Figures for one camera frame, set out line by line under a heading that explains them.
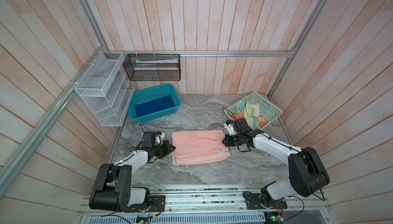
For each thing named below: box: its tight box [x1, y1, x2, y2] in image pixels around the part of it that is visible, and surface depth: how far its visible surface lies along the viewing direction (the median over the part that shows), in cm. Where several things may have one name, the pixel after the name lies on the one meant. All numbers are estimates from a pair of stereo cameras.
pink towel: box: [171, 129, 231, 166], surface depth 92 cm
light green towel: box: [242, 102, 260, 129], surface depth 107 cm
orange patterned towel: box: [227, 108, 270, 129], surface depth 107 cm
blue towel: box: [135, 94, 176, 118], surface depth 117 cm
